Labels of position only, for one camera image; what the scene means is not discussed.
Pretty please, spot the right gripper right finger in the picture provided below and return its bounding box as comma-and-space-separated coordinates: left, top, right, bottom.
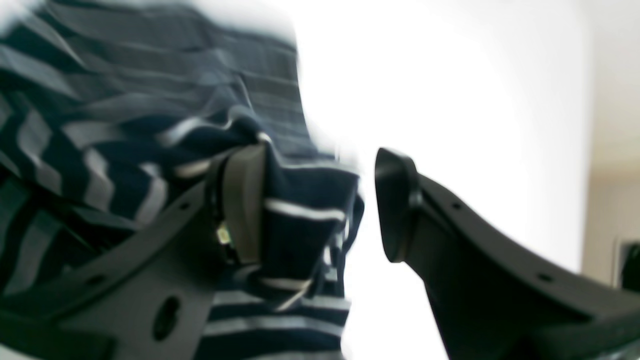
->
375, 147, 640, 360

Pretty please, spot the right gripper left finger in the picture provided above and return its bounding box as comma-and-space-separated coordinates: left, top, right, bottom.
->
1, 144, 266, 360

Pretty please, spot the navy white striped t-shirt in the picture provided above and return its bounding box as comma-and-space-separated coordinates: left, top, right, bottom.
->
1, 0, 364, 360

